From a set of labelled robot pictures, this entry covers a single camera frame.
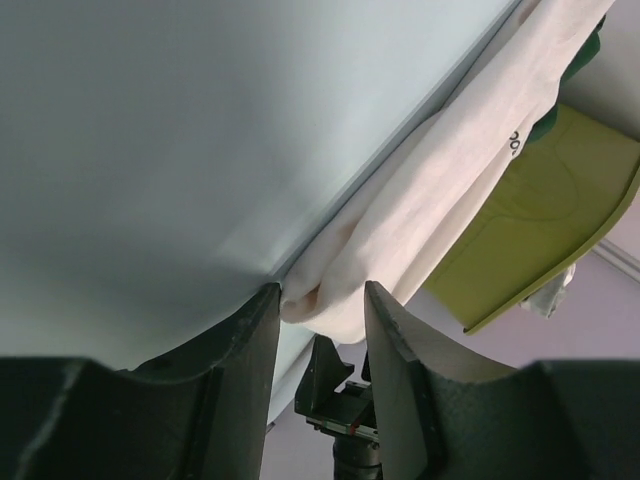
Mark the cream and green t-shirt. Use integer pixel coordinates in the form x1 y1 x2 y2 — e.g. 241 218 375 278
280 1 610 343

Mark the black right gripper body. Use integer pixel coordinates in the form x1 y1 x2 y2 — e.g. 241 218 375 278
294 335 383 479

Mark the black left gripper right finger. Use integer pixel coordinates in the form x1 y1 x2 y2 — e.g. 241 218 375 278
364 281 639 479

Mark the green plastic bin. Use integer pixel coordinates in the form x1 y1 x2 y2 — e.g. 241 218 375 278
424 105 639 334

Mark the grey shirt in bin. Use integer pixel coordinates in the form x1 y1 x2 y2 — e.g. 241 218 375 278
519 264 576 318

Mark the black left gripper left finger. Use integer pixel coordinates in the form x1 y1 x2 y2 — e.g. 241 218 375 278
1 283 281 479

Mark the right aluminium frame post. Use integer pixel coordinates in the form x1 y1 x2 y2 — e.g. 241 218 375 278
592 240 640 283

